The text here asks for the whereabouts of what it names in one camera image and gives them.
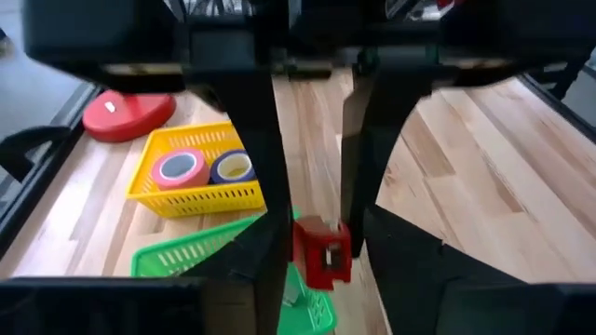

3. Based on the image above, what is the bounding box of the pink tape roll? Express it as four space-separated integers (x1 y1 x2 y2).
149 147 211 192

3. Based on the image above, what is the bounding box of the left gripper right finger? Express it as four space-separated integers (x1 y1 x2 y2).
362 205 525 335

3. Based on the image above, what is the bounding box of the purple tape roll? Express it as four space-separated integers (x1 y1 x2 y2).
209 148 258 186

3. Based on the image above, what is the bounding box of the red mini stapler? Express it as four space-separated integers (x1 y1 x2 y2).
291 214 354 291

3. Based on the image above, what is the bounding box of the red desk lamp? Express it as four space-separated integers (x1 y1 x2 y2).
81 88 178 144

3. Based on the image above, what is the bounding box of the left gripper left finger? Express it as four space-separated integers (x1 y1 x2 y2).
182 214 293 335

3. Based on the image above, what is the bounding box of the green plastic basket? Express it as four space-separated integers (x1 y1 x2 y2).
129 207 337 335

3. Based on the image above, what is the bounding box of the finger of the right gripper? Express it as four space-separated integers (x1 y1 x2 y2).
342 76 439 258
185 76 292 220

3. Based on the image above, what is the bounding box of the yellow plastic basket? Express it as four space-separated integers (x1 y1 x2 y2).
124 119 267 219

